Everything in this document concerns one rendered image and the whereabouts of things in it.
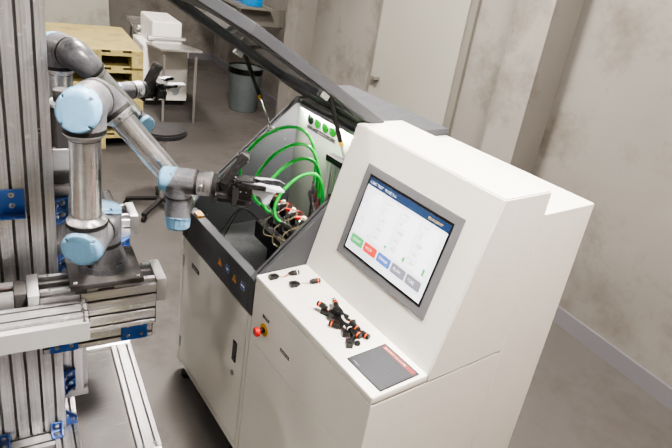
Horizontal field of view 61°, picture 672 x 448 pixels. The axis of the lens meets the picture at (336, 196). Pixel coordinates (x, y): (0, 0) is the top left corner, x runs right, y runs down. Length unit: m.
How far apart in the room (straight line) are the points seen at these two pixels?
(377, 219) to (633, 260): 2.21
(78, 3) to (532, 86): 7.18
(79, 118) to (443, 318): 1.17
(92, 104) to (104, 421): 1.48
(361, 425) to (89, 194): 1.03
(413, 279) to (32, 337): 1.17
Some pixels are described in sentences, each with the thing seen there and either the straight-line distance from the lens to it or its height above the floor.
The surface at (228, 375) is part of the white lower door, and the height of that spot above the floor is 0.40.
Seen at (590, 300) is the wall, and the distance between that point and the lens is 4.11.
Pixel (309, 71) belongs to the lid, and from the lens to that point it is 1.91.
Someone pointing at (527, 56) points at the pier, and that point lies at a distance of 4.02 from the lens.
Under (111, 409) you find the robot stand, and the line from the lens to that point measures 2.76.
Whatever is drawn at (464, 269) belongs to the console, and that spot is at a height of 1.32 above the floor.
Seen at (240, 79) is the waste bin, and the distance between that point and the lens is 7.50.
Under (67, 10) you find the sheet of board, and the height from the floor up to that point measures 0.73.
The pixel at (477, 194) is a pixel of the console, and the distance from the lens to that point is 1.73.
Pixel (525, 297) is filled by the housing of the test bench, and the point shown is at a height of 1.16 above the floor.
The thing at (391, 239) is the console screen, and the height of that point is 1.27.
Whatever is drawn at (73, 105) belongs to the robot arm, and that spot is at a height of 1.64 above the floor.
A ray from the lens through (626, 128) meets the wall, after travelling 3.84.
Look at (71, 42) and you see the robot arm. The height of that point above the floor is 1.67.
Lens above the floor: 2.12
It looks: 23 degrees down
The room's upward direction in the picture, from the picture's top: 9 degrees clockwise
